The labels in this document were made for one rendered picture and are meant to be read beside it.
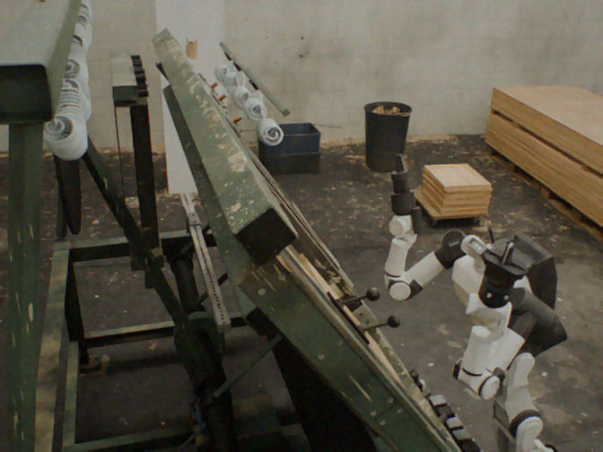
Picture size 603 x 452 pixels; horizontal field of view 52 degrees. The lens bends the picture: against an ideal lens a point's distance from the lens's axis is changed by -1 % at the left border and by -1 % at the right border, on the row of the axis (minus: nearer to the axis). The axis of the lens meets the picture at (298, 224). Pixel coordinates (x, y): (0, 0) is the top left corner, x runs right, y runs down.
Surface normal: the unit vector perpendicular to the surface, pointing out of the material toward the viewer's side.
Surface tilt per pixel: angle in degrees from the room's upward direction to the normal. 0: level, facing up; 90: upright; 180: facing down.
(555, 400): 0
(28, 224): 97
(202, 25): 90
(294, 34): 90
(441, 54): 90
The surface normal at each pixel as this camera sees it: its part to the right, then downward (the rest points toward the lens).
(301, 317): 0.27, 0.43
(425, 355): 0.02, -0.90
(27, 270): 0.86, 0.34
